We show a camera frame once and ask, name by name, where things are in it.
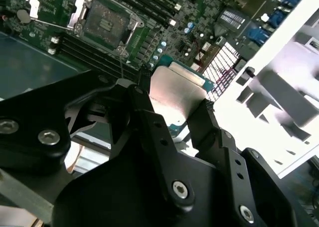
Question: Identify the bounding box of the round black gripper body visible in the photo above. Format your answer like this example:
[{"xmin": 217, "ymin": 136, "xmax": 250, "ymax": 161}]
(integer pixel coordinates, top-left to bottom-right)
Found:
[{"xmin": 51, "ymin": 104, "xmax": 245, "ymax": 227}]

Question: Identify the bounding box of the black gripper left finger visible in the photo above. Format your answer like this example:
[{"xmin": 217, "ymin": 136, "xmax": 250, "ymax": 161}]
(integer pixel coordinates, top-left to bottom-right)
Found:
[{"xmin": 0, "ymin": 64, "xmax": 197, "ymax": 225}]

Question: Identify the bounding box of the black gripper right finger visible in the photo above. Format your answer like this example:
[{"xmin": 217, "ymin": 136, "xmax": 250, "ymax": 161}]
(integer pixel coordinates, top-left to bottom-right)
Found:
[{"xmin": 187, "ymin": 99, "xmax": 303, "ymax": 227}]

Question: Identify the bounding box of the silver CPU with green edge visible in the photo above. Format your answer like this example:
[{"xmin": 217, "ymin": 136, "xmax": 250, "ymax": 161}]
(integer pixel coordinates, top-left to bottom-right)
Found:
[{"xmin": 147, "ymin": 60, "xmax": 216, "ymax": 138}]

